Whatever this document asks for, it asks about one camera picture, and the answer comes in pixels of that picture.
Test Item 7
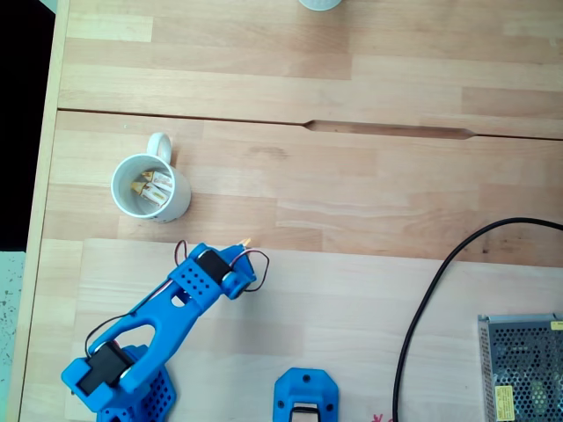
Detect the white round object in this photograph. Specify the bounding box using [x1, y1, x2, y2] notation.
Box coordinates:
[297, 0, 344, 12]

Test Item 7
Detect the wooden camera post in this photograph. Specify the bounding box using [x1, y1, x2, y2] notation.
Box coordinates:
[291, 402, 321, 422]

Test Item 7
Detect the white ceramic mug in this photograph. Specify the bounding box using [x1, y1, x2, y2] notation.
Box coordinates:
[109, 131, 193, 224]

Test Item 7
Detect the light wooden board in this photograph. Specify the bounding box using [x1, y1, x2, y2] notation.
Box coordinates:
[65, 238, 563, 422]

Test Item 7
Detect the thick black power cable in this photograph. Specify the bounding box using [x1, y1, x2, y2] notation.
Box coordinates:
[392, 217, 563, 422]

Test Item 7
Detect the perforated metal power supply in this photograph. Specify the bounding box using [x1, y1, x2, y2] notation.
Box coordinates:
[477, 312, 563, 422]

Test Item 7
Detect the blue printed stand base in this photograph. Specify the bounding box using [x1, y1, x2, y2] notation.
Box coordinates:
[273, 367, 340, 422]

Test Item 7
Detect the wrapped sweet inside mug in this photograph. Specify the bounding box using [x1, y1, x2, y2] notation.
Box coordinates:
[130, 179, 168, 208]
[141, 170, 173, 193]

